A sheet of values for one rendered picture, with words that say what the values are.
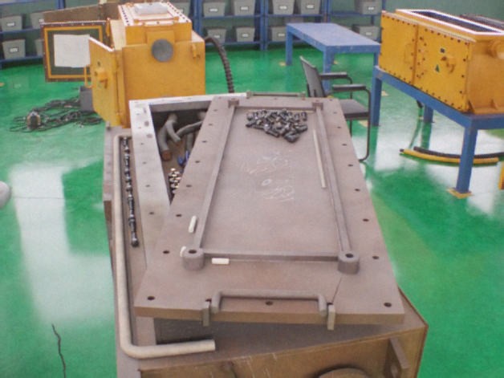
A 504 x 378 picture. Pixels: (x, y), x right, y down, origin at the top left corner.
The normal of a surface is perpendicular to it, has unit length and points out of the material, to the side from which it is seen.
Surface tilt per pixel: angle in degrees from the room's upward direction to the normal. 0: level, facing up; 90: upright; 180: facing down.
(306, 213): 0
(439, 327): 0
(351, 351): 90
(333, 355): 90
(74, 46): 90
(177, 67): 90
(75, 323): 0
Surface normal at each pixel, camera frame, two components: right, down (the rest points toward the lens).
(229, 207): 0.00, -0.91
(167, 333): 0.21, 0.40
